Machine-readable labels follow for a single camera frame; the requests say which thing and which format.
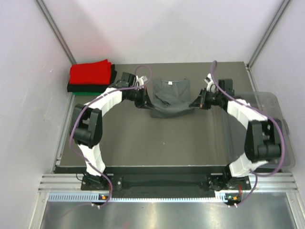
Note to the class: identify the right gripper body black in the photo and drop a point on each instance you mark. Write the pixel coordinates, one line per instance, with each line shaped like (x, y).
(208, 98)

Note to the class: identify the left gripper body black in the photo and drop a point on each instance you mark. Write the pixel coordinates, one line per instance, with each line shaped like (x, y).
(138, 97)

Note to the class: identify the grey t shirt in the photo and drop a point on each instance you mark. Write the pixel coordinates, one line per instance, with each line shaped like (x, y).
(171, 98)

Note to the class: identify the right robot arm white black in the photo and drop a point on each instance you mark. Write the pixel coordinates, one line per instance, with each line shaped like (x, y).
(264, 141)

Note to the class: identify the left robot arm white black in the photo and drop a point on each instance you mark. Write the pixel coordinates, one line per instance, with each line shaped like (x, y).
(87, 128)

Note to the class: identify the red folded t shirt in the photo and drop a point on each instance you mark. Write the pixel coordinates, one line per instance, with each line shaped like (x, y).
(96, 73)

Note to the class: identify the green folded t shirt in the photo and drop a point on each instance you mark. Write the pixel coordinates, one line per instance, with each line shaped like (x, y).
(86, 93)

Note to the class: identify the black folded t shirt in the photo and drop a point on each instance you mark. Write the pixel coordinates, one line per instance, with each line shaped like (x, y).
(92, 88)

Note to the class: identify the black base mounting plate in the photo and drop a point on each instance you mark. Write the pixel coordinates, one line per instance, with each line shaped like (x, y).
(165, 182)

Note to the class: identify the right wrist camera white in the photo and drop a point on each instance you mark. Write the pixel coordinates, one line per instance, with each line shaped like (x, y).
(210, 83)

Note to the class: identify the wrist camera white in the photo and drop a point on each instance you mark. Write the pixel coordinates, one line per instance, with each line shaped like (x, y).
(140, 82)
(210, 83)

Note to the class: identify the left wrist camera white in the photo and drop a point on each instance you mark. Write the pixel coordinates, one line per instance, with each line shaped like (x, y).
(140, 82)

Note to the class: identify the slotted cable duct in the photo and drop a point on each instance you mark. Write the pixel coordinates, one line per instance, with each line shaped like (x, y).
(100, 198)

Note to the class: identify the aluminium frame rail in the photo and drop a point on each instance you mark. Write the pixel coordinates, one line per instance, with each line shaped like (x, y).
(282, 182)

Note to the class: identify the right corner aluminium post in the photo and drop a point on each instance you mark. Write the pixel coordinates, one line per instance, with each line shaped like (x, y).
(268, 32)

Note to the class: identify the corner aluminium post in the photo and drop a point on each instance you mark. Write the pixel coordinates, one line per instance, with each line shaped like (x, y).
(268, 32)
(53, 26)

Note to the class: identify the left corner aluminium post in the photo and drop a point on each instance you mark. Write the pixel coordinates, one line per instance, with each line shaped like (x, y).
(53, 26)

